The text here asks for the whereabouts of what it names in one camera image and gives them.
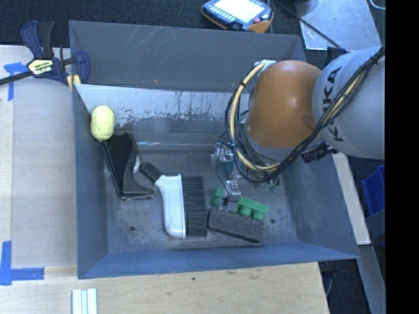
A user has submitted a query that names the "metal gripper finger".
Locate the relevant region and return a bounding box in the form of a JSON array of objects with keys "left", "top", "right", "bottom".
[{"left": 222, "top": 179, "right": 242, "bottom": 213}]

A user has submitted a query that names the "green toy building block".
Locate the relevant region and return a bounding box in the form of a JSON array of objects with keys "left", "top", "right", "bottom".
[{"left": 210, "top": 187, "right": 270, "bottom": 223}]

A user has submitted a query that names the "dark grey sponge block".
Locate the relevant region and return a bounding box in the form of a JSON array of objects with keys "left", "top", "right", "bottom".
[{"left": 207, "top": 206, "right": 266, "bottom": 245}]

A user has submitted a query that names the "white brush with black bristles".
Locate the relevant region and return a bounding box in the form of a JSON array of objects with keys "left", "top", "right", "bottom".
[{"left": 139, "top": 162, "right": 208, "bottom": 239}]

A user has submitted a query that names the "black wedge-shaped object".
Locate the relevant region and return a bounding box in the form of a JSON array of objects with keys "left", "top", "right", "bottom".
[{"left": 102, "top": 132, "right": 155, "bottom": 201}]

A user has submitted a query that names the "grey metal bin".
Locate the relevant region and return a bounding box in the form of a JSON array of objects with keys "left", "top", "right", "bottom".
[{"left": 68, "top": 20, "right": 361, "bottom": 280}]

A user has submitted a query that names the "yellow lemon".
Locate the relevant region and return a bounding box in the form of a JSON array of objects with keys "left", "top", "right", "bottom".
[{"left": 90, "top": 104, "right": 117, "bottom": 143}]

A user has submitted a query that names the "pale wood board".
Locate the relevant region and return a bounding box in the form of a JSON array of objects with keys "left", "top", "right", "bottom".
[{"left": 11, "top": 76, "right": 80, "bottom": 270}]

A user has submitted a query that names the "black cylinder on white bracket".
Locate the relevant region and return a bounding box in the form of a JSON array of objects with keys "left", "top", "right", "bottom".
[{"left": 300, "top": 142, "right": 338, "bottom": 164}]

